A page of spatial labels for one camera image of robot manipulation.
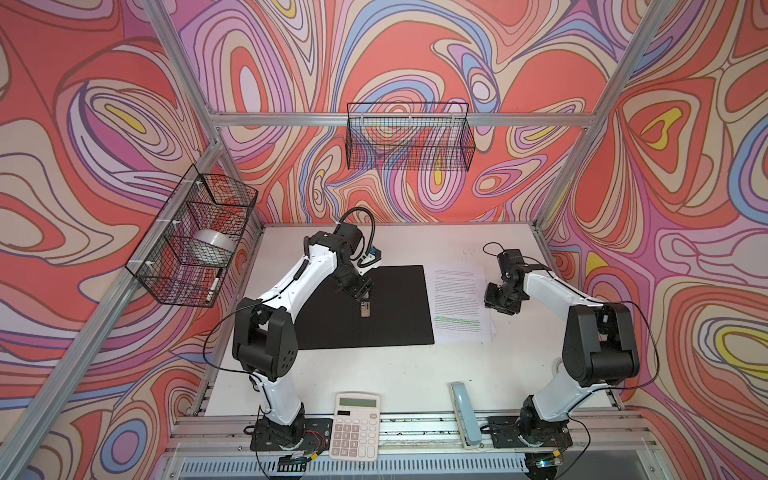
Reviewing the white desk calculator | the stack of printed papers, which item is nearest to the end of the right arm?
the stack of printed papers

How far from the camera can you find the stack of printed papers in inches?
36.4

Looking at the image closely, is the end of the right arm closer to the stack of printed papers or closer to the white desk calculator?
the stack of printed papers

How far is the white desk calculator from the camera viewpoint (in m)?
0.72

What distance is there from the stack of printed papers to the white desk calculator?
0.94 feet
